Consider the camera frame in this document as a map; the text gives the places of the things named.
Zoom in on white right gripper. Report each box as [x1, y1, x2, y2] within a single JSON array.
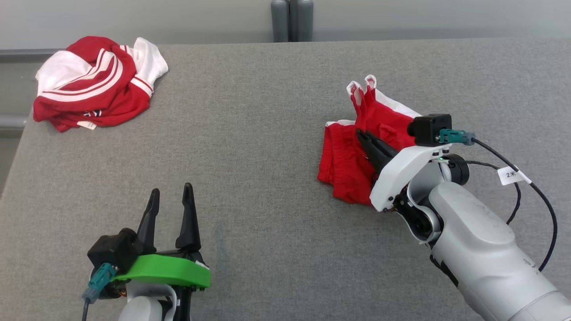
[[356, 129, 451, 213]]

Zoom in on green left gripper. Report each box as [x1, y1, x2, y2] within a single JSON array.
[[112, 182, 211, 291]]

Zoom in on red shorts with white stripes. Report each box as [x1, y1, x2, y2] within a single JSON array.
[[318, 74, 422, 207]]

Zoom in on red and white jersey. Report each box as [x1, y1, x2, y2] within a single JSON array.
[[33, 36, 169, 133]]

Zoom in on teal right cable connector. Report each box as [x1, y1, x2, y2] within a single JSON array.
[[439, 128, 477, 146]]

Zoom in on teal cable connector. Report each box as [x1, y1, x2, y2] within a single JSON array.
[[439, 128, 477, 146], [82, 263, 118, 304]]

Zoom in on teal left cable connector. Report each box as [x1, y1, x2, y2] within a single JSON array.
[[82, 263, 118, 304]]

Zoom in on white right cable label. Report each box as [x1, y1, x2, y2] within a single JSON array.
[[497, 166, 533, 186]]

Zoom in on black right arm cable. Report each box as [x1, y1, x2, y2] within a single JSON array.
[[464, 160, 522, 225], [471, 138, 559, 272]]

